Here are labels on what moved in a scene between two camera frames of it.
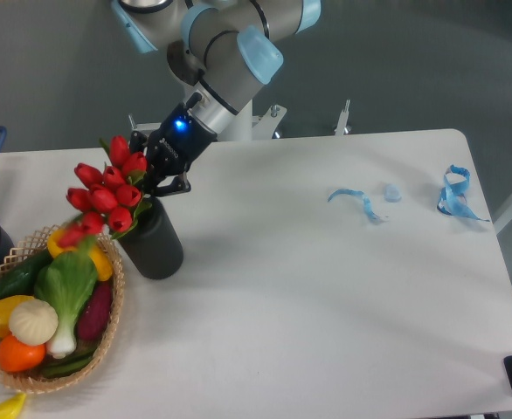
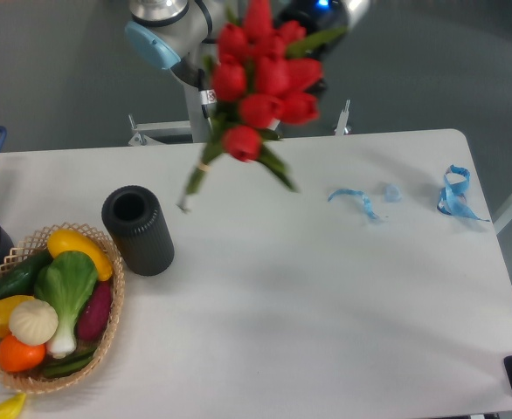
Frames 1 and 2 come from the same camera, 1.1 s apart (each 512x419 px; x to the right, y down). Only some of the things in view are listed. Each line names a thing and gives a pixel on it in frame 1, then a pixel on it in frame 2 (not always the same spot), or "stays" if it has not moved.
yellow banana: x=10 y=408 stays
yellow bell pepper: x=104 y=266 stays
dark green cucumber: x=18 y=278 stays
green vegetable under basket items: x=63 y=367 stays
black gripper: x=172 y=146 → x=315 y=17
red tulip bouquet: x=110 y=199 → x=259 y=79
